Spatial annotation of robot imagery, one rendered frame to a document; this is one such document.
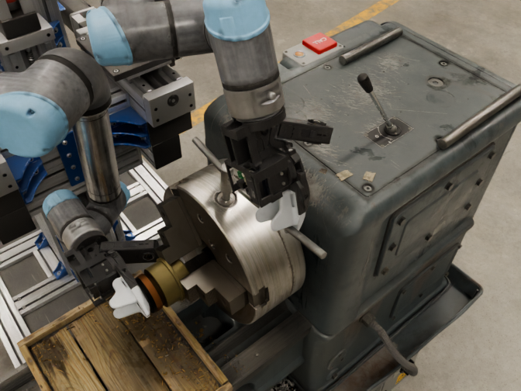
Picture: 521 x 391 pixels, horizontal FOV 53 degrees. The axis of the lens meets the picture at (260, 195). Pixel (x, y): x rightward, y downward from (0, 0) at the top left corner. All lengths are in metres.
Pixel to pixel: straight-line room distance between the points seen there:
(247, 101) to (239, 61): 0.05
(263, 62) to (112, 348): 0.76
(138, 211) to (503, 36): 2.88
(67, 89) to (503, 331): 1.95
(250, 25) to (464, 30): 3.57
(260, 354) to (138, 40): 0.73
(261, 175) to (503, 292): 1.93
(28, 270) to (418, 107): 1.64
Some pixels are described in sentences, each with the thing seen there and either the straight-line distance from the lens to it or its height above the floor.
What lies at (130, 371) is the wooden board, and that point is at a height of 0.89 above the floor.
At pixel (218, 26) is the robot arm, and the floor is 1.62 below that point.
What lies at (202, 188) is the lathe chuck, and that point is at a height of 1.23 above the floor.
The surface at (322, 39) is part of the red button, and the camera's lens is 1.31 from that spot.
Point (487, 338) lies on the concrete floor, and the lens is 2.37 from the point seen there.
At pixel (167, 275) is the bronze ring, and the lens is 0.99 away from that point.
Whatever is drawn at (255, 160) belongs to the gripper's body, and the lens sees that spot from 0.70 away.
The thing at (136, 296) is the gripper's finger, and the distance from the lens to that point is 0.99.
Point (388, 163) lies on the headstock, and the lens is 1.01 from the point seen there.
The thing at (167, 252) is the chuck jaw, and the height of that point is 1.13.
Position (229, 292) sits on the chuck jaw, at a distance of 0.96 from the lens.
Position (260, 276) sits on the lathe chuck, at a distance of 0.94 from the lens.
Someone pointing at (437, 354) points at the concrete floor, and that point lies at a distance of 2.26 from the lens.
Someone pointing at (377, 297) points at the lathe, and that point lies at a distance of 1.29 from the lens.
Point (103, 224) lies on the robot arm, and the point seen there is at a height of 1.00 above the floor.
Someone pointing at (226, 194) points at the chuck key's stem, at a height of 1.26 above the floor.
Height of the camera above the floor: 1.93
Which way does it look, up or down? 47 degrees down
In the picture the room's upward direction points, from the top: 1 degrees clockwise
